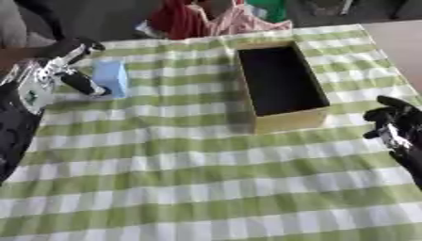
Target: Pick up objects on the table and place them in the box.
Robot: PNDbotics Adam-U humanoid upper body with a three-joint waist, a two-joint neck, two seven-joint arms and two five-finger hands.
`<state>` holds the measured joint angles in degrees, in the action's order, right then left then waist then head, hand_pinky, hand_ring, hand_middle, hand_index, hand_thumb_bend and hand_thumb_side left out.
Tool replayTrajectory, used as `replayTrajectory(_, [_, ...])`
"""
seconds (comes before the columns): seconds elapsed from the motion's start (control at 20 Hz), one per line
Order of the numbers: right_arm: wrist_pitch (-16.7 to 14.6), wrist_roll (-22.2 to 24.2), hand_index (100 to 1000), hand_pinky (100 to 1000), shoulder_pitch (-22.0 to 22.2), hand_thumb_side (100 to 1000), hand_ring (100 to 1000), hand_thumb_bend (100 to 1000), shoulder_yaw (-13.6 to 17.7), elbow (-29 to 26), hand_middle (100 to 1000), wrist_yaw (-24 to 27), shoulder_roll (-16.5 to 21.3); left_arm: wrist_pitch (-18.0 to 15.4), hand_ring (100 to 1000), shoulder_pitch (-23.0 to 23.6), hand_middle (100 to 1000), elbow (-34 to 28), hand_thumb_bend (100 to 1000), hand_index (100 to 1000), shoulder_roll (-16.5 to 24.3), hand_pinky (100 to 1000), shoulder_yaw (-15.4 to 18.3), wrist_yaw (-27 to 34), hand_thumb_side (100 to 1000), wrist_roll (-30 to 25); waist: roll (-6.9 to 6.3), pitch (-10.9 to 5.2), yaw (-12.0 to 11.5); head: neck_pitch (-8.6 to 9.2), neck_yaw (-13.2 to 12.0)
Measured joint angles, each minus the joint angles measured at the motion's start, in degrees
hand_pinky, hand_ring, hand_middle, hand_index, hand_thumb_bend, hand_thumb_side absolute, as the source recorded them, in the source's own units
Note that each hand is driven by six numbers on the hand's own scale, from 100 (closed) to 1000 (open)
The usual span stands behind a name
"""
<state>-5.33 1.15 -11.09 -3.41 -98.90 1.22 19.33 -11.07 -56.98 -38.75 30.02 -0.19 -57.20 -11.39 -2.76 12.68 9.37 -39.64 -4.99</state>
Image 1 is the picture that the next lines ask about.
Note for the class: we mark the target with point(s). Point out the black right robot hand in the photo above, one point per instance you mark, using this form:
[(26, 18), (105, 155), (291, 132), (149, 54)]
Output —
[(398, 125)]

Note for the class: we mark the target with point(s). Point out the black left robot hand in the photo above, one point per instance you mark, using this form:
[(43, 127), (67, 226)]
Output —
[(77, 80)]

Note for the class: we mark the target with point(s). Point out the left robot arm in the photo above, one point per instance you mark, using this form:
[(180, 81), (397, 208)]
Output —
[(19, 109)]

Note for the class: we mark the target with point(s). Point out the tan cardboard box black inside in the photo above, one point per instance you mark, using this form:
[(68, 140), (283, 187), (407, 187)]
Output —
[(280, 84)]

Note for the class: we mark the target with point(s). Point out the light blue block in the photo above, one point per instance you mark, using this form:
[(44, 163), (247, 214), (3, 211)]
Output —
[(111, 77)]

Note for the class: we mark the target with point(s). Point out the chair leg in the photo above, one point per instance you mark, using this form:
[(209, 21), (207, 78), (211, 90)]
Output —
[(345, 7)]

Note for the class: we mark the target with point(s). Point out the person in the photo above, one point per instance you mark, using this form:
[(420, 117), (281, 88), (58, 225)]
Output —
[(211, 19)]

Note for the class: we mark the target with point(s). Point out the green object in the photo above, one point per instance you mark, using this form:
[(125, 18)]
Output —
[(269, 9)]

